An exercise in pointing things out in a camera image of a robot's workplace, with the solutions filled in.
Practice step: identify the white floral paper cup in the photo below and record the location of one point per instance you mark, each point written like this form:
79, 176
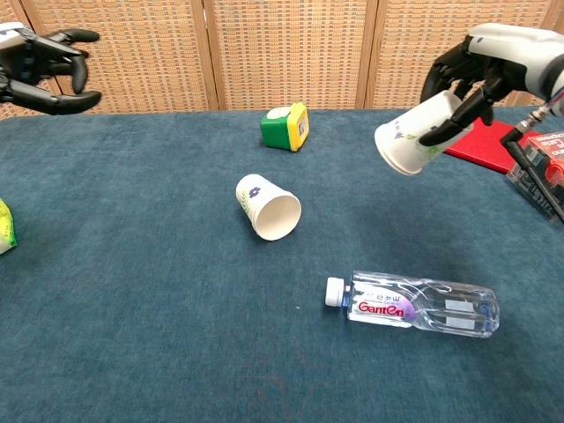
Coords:
401, 145
251, 198

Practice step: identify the green yellow small box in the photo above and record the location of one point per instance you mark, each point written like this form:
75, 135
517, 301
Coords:
275, 130

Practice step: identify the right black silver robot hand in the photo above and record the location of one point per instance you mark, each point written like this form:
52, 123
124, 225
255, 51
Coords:
515, 53

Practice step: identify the black red coffee box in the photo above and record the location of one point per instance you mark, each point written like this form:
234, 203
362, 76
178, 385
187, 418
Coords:
546, 150

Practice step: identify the green yellow tissue pack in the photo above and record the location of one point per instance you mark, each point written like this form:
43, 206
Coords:
5, 229

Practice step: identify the clear plastic water bottle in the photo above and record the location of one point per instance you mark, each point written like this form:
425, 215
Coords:
396, 304

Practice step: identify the flat red box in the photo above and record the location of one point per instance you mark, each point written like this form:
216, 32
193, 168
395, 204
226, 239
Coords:
480, 150

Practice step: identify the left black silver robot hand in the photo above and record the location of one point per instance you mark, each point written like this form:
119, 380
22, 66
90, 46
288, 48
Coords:
26, 57

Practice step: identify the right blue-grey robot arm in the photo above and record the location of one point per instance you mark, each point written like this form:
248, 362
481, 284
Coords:
558, 83

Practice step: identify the dark blue carpet mat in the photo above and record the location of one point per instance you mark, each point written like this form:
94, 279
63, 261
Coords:
132, 308

